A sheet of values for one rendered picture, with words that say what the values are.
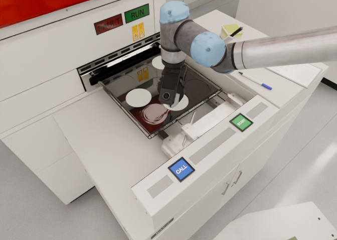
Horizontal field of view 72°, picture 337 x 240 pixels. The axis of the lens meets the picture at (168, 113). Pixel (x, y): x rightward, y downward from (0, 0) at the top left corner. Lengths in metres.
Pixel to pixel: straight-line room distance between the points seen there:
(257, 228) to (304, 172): 1.23
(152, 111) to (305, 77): 0.60
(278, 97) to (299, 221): 0.40
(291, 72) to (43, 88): 0.95
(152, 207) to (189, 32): 0.44
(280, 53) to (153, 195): 0.47
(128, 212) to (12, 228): 1.19
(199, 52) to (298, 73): 0.57
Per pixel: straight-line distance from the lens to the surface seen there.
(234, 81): 0.95
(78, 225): 1.71
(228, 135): 0.76
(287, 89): 0.96
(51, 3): 0.82
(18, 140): 1.12
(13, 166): 2.09
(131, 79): 1.01
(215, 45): 0.55
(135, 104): 0.90
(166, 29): 0.62
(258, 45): 0.64
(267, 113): 0.85
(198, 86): 0.97
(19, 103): 1.01
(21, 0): 0.79
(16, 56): 0.91
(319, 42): 0.61
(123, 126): 0.94
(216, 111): 0.91
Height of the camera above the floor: 1.56
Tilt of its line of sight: 50 degrees down
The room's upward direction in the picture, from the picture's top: straight up
